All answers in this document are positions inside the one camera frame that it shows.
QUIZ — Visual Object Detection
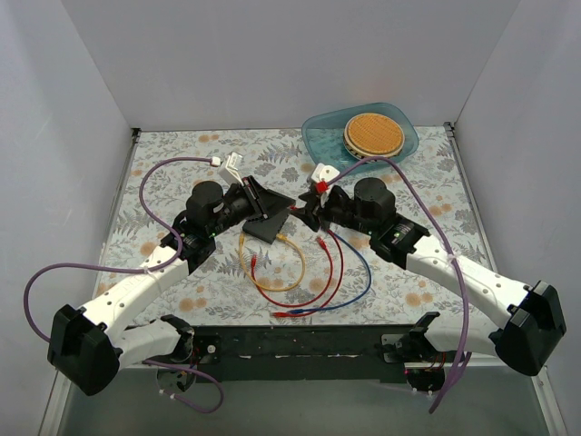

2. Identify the black network switch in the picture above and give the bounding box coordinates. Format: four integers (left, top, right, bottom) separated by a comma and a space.
242, 210, 290, 244

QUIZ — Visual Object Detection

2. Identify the yellow ethernet cable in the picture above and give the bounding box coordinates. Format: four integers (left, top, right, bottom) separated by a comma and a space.
238, 232, 308, 292

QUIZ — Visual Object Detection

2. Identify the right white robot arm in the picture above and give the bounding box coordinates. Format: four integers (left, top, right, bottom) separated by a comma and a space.
292, 177, 566, 376

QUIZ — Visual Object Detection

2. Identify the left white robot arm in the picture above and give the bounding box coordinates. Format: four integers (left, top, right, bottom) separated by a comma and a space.
47, 176, 295, 396

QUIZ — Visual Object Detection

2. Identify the teal plastic container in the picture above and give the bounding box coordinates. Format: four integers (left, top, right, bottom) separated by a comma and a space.
301, 103, 419, 171

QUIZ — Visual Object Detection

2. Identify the floral table mat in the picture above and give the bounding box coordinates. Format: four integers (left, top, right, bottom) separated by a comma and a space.
97, 127, 489, 325

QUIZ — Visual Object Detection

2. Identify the woven round coasters stack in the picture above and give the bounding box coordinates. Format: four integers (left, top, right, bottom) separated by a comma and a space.
343, 113, 405, 159

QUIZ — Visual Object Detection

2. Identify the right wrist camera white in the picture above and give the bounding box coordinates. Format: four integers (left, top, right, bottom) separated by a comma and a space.
310, 163, 340, 205

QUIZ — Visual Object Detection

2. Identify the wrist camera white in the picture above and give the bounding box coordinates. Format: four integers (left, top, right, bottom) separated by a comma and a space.
210, 152, 243, 185
310, 163, 340, 205

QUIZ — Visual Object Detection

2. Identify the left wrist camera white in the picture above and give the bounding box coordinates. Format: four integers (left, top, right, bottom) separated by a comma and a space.
210, 152, 243, 185

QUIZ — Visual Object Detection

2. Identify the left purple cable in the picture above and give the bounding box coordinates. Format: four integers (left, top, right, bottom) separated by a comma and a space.
23, 156, 224, 413

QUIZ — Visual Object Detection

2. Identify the blue ethernet cable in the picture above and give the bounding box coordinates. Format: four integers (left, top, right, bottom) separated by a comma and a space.
290, 229, 374, 315

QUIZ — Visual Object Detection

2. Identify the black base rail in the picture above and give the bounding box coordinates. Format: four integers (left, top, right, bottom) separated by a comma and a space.
67, 322, 518, 385

